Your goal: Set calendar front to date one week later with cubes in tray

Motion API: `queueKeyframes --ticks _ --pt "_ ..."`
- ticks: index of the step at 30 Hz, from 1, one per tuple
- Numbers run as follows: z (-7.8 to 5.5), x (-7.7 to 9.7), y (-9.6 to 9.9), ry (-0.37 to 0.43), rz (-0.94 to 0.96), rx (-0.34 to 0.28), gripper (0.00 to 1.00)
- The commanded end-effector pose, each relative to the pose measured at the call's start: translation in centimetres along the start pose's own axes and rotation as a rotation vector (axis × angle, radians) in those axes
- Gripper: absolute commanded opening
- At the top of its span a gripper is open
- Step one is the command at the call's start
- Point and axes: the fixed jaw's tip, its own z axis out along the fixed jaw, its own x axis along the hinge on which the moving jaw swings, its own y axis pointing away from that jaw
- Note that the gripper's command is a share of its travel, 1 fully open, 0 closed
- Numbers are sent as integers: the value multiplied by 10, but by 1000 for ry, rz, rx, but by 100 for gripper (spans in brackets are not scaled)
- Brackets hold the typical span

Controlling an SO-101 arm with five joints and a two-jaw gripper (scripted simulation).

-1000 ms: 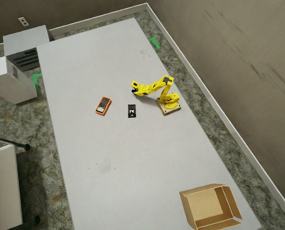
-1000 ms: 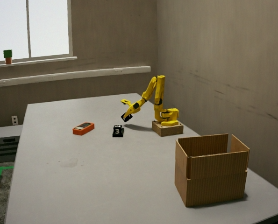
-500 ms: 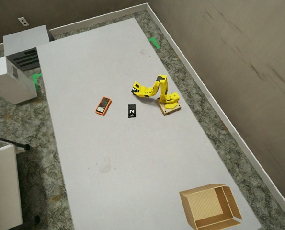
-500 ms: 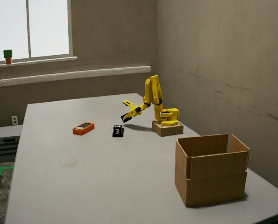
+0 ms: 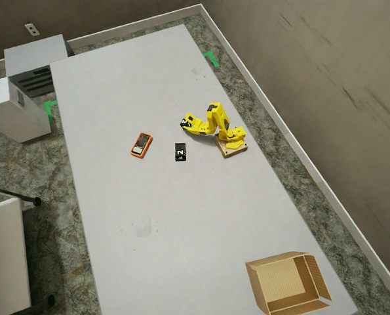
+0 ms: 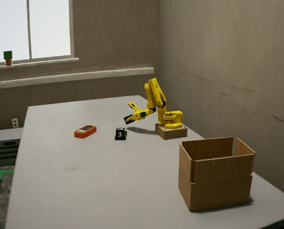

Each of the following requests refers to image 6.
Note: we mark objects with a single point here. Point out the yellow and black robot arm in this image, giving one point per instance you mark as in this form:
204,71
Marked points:
154,94

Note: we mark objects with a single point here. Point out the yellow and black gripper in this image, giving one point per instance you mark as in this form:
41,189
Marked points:
135,116

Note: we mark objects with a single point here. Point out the orange digital multimeter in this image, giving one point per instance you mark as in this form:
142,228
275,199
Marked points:
85,131

